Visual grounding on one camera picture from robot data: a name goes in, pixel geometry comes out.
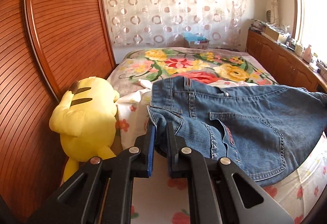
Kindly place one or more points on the blue denim jeans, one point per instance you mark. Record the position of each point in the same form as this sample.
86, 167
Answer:
268, 131

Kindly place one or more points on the wooden side cabinet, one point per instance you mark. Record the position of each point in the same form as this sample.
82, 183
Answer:
282, 64

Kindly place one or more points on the floral blanket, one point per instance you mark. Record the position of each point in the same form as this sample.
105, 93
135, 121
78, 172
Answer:
213, 66

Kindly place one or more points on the cardboard box on cabinet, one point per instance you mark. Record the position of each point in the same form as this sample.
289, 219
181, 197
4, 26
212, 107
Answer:
275, 34

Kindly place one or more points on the wooden louvered wardrobe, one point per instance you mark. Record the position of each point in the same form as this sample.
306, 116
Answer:
46, 45

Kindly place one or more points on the cardboard box with blue bag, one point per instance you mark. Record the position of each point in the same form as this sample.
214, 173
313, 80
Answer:
195, 41

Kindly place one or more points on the pink bottle on cabinet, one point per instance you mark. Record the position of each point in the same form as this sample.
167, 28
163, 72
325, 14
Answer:
307, 55

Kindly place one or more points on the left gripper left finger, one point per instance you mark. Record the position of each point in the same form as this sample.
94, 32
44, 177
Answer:
143, 151

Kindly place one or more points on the white jar on cabinet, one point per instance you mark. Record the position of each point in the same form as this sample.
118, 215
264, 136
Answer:
298, 50

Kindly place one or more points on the sheer circle pattern curtain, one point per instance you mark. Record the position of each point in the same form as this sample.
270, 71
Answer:
163, 23

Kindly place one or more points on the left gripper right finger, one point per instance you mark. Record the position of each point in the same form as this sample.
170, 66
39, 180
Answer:
179, 157

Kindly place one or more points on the white strawberry flower bedsheet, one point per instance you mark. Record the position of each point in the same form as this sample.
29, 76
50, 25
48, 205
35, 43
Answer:
219, 191

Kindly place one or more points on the yellow Pikachu plush toy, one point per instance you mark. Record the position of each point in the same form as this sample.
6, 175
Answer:
85, 120

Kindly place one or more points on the window with wooden frame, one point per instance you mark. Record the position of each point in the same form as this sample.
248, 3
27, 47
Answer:
310, 27

